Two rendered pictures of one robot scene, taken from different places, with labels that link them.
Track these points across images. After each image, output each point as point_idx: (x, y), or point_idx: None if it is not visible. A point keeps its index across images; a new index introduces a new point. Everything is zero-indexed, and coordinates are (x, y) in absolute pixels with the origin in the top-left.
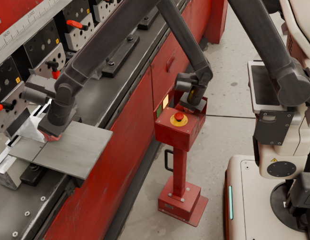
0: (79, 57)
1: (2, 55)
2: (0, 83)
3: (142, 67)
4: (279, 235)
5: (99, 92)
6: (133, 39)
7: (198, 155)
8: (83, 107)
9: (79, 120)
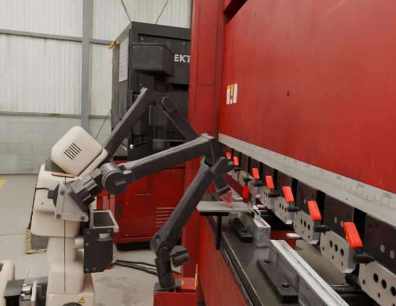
0: None
1: (247, 152)
2: (244, 162)
3: (252, 302)
4: None
5: (253, 255)
6: (282, 288)
7: None
8: (252, 248)
9: (240, 237)
